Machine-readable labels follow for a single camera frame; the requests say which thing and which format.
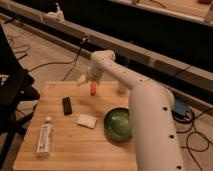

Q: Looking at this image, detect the clear plastic cup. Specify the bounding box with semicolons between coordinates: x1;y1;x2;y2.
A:
118;82;127;94

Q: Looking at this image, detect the small black box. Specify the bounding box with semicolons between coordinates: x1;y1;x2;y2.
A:
62;97;72;115

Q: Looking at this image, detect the blue power box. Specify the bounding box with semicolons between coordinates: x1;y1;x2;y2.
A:
172;99;188;118

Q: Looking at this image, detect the green bowl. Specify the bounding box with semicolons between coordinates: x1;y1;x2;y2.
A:
104;107;132;142

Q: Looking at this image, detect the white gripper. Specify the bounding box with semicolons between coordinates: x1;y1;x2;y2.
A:
77;66;101;86

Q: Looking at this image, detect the white sponge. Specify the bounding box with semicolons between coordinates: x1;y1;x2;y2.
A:
77;115;97;129

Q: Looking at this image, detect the white plastic bottle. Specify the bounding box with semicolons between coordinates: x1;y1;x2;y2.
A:
36;117;53;156

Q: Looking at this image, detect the black cable on floor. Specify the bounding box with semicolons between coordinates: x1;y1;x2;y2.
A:
28;36;90;82

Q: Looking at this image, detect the black cables right floor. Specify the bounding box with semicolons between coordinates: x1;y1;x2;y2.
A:
173;108;213;171

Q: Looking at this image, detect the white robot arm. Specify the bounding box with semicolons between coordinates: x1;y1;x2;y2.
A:
78;50;185;171

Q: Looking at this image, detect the white object on ledge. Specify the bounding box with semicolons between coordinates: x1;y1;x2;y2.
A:
44;3;65;23

